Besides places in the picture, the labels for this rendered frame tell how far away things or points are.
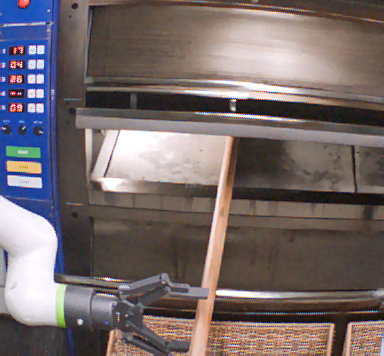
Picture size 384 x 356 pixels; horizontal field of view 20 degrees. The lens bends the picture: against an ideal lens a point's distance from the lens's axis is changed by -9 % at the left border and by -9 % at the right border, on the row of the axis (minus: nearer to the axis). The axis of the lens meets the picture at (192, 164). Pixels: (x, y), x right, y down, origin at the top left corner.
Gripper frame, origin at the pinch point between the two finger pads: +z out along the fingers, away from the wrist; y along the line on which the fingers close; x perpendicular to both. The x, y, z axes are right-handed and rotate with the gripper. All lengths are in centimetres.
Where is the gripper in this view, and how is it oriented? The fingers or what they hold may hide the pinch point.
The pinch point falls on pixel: (201, 321)
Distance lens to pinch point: 212.8
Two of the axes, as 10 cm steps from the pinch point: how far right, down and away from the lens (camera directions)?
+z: 9.9, 0.6, -0.8
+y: -0.2, 8.9, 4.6
